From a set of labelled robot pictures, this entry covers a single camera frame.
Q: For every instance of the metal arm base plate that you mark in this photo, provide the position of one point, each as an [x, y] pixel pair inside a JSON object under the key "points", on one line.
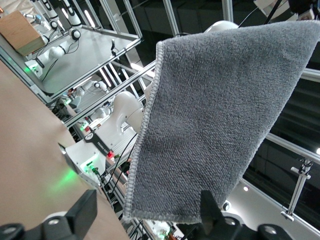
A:
{"points": [[63, 150]]}

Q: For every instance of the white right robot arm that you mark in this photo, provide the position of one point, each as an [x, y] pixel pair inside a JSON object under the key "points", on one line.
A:
{"points": [[125, 110]]}

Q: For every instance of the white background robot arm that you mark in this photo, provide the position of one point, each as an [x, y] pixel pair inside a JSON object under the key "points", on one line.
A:
{"points": [[100, 86], [56, 51], [73, 22], [53, 15]]}

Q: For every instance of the wooden box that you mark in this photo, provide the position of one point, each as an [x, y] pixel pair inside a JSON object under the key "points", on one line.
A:
{"points": [[17, 32]]}

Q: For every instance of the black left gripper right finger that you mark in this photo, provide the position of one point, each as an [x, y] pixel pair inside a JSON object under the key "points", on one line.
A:
{"points": [[208, 210]]}

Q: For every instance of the aluminium post with clamps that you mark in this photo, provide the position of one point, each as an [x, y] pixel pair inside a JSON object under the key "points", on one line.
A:
{"points": [[298, 187]]}

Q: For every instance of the small black camera stand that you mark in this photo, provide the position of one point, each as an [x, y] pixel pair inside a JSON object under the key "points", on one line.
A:
{"points": [[113, 47]]}

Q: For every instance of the aluminium frame beam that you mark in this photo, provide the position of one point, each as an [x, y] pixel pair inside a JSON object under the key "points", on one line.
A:
{"points": [[292, 147], [100, 103]]}

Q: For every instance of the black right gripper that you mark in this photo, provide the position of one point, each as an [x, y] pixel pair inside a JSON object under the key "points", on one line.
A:
{"points": [[301, 6]]}

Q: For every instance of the aluminium cell frame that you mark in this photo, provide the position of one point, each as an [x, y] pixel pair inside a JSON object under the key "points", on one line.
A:
{"points": [[112, 33]]}

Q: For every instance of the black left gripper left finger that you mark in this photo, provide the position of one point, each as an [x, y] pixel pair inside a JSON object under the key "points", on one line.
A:
{"points": [[85, 207]]}

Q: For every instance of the grey microfibre towel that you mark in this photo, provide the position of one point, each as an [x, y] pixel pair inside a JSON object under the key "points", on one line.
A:
{"points": [[212, 112]]}

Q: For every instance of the aluminium frame post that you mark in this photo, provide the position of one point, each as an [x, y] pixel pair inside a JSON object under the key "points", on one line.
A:
{"points": [[227, 10], [170, 15]]}

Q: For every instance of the small red cap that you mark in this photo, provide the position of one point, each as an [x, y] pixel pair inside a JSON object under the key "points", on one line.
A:
{"points": [[110, 156]]}

